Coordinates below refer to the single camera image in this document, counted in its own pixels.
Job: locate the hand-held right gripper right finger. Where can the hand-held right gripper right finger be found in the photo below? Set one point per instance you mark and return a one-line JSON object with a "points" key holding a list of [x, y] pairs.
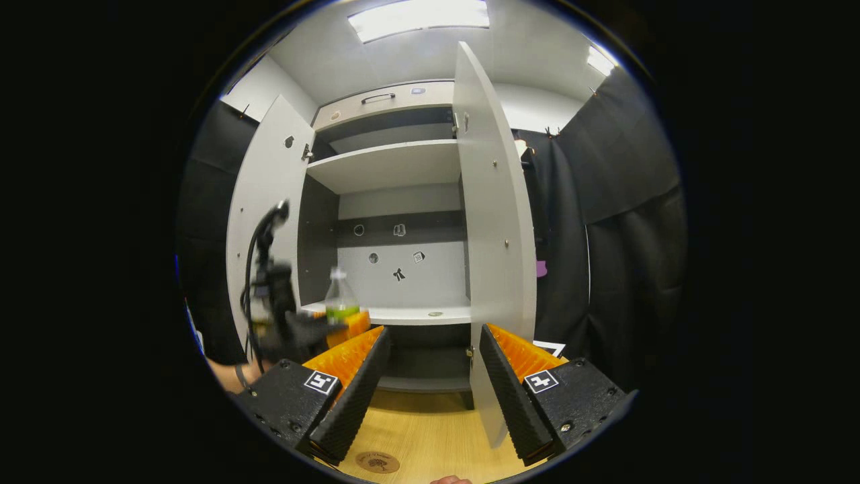
{"points": [[514, 403]]}

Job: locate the small ceiling light panel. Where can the small ceiling light panel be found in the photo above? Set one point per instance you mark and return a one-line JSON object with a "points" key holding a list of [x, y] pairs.
{"points": [[600, 60]]}

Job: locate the green label bottle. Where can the green label bottle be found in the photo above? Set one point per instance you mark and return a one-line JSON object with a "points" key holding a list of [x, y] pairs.
{"points": [[341, 299]]}

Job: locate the white cabinet shelf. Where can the white cabinet shelf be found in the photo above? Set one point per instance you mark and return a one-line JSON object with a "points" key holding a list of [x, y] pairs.
{"points": [[403, 314], [390, 165]]}

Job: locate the large ceiling light panel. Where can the large ceiling light panel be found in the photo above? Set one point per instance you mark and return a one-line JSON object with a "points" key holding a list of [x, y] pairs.
{"points": [[420, 17]]}

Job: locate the white cabinet door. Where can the white cabinet door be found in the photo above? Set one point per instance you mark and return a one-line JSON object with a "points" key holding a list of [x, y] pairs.
{"points": [[494, 235], [269, 175]]}

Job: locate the black backdrop cloth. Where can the black backdrop cloth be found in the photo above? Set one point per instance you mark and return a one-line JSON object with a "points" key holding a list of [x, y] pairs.
{"points": [[625, 235]]}

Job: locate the white cabinet drawer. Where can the white cabinet drawer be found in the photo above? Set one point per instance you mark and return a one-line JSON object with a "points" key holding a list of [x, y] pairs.
{"points": [[403, 101]]}

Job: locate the white and grey cabinet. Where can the white and grey cabinet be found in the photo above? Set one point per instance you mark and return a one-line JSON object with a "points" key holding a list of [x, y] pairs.
{"points": [[430, 289]]}

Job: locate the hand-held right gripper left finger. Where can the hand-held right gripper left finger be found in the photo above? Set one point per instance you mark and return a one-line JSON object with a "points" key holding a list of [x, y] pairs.
{"points": [[349, 403]]}

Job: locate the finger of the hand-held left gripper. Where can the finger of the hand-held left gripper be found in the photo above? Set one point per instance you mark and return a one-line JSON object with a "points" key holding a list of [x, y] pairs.
{"points": [[361, 324]]}

